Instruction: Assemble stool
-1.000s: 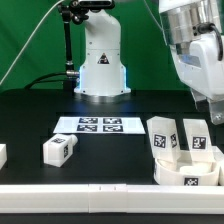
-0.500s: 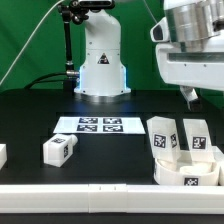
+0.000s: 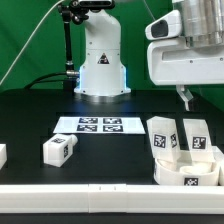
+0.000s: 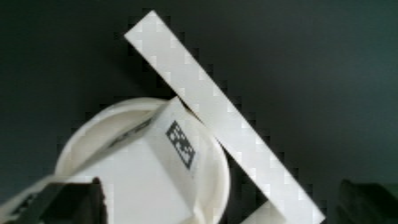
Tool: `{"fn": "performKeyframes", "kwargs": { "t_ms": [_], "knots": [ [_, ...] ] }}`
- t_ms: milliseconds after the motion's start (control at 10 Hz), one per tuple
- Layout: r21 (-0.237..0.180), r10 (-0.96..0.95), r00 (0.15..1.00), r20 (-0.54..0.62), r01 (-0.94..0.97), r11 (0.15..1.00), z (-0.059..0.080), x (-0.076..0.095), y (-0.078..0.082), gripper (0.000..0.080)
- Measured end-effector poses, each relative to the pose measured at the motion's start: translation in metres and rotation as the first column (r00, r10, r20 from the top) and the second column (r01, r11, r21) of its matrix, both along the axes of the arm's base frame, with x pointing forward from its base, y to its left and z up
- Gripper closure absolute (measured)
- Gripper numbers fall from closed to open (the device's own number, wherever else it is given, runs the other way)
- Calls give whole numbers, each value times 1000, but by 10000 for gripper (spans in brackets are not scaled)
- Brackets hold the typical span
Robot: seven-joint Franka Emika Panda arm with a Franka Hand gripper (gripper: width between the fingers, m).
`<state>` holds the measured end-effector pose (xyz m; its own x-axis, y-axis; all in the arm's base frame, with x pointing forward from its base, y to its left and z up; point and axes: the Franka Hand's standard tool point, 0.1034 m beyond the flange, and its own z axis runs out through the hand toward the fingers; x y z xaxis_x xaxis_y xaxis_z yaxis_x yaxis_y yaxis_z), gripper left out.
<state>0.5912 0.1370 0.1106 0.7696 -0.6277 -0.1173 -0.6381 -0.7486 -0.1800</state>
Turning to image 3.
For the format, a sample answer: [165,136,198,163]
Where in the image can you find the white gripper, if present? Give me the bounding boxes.
[147,37,224,111]

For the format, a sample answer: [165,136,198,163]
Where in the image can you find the round white stool seat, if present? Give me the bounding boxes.
[154,159,220,186]

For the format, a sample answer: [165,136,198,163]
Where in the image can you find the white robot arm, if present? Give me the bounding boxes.
[75,0,224,108]

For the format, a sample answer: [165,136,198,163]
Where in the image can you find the white right fence bar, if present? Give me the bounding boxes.
[213,146,224,186]

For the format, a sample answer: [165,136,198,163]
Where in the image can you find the white fence bar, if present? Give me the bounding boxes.
[0,144,7,170]
[0,184,224,214]
[213,146,224,186]

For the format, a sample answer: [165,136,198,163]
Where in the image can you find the paper sheet with markers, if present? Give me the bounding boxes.
[54,117,145,134]

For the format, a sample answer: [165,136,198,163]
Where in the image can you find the white front fence bar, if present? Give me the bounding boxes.
[0,184,224,214]

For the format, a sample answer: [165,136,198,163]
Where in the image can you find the white left fence bar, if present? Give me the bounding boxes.
[0,144,7,170]

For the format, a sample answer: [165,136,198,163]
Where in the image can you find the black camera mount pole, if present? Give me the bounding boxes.
[57,0,114,92]

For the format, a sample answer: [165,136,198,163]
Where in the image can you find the black cables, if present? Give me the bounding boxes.
[23,71,80,90]

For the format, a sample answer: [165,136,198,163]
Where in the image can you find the white cable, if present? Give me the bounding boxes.
[0,0,66,87]

